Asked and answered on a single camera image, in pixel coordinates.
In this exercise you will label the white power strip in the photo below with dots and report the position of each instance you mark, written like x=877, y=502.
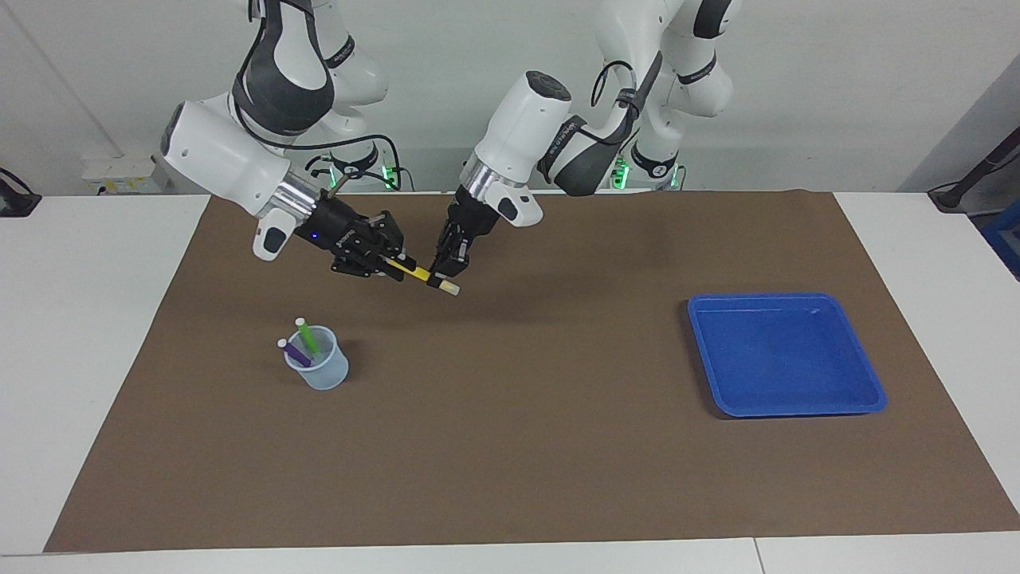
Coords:
x=119, y=171

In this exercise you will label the clear plastic cup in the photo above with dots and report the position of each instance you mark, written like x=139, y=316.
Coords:
x=327, y=376

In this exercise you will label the green pen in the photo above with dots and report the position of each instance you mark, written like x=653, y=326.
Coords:
x=306, y=335

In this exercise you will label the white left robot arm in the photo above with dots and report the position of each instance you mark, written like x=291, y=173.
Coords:
x=518, y=127

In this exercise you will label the yellow pen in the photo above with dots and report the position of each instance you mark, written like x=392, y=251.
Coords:
x=418, y=273

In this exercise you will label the brown table mat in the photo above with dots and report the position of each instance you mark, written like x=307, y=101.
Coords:
x=510, y=446

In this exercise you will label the purple pen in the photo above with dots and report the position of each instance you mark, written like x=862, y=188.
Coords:
x=293, y=352

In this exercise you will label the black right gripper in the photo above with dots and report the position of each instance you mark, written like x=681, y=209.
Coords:
x=335, y=227

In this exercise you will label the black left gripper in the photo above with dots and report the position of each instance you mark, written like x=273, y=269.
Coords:
x=472, y=215

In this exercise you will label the black clamp mount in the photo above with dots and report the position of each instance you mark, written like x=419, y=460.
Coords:
x=16, y=199

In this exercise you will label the blue plastic tray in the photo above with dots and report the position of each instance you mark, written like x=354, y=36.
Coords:
x=781, y=359

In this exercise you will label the blue storage box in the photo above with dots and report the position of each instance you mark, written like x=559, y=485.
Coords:
x=1006, y=239

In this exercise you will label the black stand pole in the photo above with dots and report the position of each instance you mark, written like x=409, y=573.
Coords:
x=976, y=171

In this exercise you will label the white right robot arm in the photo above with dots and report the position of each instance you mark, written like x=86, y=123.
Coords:
x=223, y=155

